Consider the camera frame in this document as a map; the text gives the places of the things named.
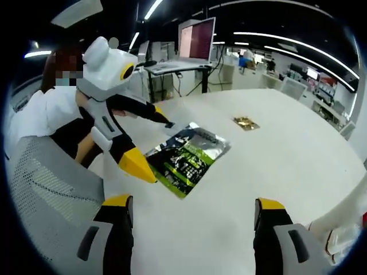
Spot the small clear skincare sachet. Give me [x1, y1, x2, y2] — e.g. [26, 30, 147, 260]
[162, 121, 181, 136]

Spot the white low cabinet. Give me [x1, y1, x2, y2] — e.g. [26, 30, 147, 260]
[222, 62, 245, 90]

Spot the red white display shelf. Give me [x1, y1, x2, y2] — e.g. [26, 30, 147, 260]
[315, 73, 341, 103]

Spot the large computer monitor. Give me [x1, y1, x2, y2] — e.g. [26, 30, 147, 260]
[177, 16, 217, 65]

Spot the person's left hand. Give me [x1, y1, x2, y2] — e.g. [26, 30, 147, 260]
[75, 89, 90, 111]

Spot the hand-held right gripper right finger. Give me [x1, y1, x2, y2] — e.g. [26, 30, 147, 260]
[253, 197, 327, 275]

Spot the white ceiling panel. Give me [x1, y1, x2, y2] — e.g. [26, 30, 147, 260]
[50, 0, 104, 29]

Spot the person's white top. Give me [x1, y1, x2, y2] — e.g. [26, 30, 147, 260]
[15, 85, 87, 138]

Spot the white standing desk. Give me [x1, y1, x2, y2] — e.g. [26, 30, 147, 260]
[143, 61, 213, 103]

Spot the silver blue skincare sachet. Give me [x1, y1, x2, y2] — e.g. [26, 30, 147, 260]
[154, 122, 232, 161]

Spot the black monitor cable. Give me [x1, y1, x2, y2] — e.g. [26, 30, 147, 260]
[212, 45, 229, 87]

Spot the large white skincare tube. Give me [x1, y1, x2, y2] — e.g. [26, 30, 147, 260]
[309, 183, 367, 239]

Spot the green black skincare sachet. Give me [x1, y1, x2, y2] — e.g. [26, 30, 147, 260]
[145, 137, 217, 199]

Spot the long ceiling light strip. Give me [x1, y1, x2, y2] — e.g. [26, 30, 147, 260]
[233, 31, 361, 80]
[263, 45, 359, 92]

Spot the gold foil skincare sachet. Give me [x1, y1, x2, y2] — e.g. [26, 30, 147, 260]
[232, 116, 261, 132]

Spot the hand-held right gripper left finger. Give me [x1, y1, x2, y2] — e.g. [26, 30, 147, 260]
[56, 194, 135, 275]

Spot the person's head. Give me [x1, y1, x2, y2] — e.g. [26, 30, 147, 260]
[41, 46, 86, 93]

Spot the short ceiling light bar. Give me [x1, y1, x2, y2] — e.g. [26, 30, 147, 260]
[144, 0, 165, 20]

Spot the grey mesh office chair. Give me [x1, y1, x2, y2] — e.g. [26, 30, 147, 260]
[7, 136, 107, 274]

